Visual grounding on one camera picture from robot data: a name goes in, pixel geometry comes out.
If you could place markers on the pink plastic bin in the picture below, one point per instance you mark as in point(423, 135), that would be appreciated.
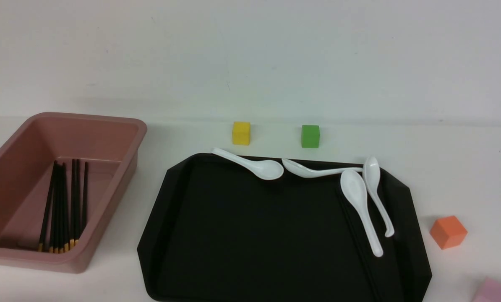
point(110, 147)

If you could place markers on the black chopstick gold band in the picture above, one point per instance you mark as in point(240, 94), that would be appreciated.
point(72, 206)
point(66, 227)

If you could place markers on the plain black chopstick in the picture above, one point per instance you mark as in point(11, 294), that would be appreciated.
point(355, 239)
point(361, 243)

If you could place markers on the pink cube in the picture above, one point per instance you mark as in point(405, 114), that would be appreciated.
point(488, 291)

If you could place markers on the green cube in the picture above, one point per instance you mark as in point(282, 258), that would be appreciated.
point(310, 136)

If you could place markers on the black plastic tray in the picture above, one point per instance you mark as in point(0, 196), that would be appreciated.
point(217, 233)

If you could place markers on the white ceramic spoon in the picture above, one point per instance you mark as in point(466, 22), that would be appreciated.
point(372, 175)
point(305, 172)
point(265, 169)
point(354, 189)

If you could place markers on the yellow cube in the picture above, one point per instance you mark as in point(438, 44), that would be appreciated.
point(241, 133)

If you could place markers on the orange cube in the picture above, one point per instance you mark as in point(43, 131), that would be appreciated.
point(448, 232)

